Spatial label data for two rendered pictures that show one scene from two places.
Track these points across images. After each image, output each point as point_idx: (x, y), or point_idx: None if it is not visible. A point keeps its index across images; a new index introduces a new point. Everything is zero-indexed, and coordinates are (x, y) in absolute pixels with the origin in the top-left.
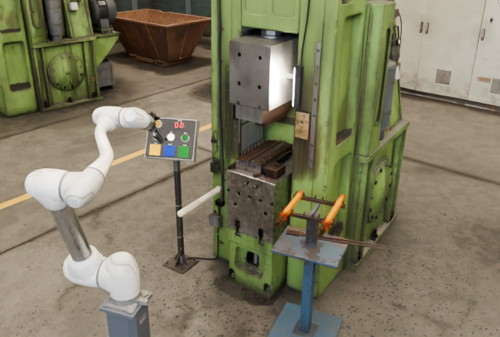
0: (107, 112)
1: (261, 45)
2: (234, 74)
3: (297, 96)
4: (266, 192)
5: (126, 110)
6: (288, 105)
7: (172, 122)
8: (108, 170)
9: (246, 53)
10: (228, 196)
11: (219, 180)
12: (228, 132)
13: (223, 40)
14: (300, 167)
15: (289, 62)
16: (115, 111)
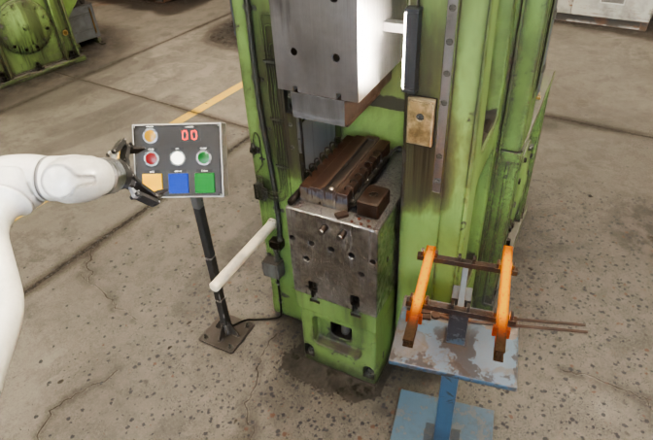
0: (5, 176)
1: None
2: (283, 33)
3: (411, 69)
4: (362, 243)
5: (48, 170)
6: (383, 79)
7: (176, 130)
8: (9, 359)
9: None
10: (293, 247)
11: (271, 210)
12: (280, 134)
13: None
14: (416, 192)
15: (387, 0)
16: (25, 169)
